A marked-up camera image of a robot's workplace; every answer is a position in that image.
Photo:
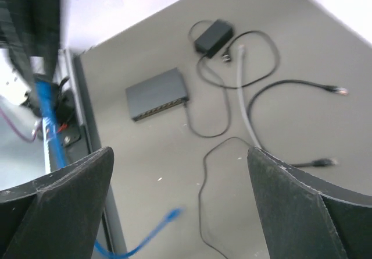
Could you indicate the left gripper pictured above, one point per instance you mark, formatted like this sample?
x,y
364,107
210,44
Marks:
x,y
31,35

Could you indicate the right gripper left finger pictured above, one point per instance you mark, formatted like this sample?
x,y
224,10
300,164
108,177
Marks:
x,y
57,215

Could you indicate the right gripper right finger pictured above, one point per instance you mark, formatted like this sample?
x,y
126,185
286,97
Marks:
x,y
303,216

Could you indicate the black network switch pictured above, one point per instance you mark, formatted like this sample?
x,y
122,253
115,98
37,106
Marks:
x,y
156,94

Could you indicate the black power adapter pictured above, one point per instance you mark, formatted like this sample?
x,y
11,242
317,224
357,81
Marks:
x,y
214,38

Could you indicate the aluminium front frame rail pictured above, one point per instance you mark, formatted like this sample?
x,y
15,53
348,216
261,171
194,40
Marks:
x,y
110,233

